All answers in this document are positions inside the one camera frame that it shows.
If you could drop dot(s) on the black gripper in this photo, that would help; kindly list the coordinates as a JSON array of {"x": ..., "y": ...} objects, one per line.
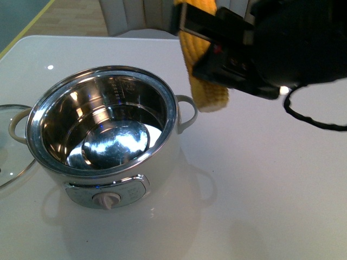
[{"x": 294, "y": 43}]

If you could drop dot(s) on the yellow corn cob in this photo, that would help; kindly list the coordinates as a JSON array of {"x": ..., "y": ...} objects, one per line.
[{"x": 208, "y": 95}]

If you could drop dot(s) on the glass pot lid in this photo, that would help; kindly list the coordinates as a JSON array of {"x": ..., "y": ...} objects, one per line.
[{"x": 16, "y": 159}]

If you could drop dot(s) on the white electric cooking pot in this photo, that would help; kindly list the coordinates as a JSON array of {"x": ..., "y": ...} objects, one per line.
[{"x": 108, "y": 135}]

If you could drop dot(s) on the left beige upholstered chair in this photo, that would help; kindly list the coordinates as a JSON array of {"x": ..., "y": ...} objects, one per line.
[{"x": 138, "y": 18}]

